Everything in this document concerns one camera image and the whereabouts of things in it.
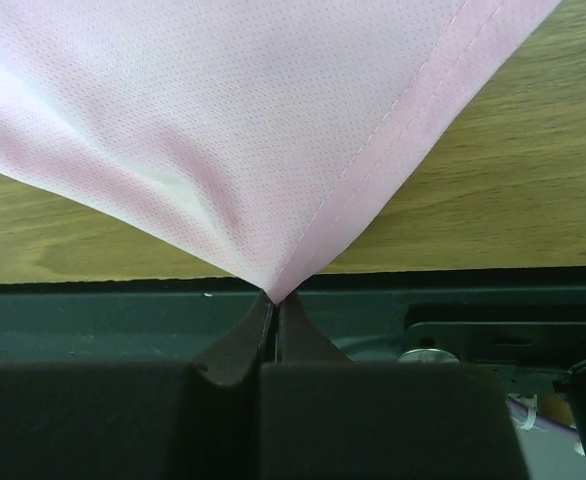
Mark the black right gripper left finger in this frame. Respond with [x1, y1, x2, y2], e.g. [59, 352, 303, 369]
[0, 295, 273, 479]

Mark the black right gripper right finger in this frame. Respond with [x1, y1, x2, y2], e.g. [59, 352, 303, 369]
[260, 295, 528, 479]

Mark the light pink t-shirt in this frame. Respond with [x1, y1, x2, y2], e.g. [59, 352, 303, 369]
[0, 1, 555, 302]

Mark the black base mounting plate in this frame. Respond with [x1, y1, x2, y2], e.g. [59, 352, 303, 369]
[0, 264, 586, 480]

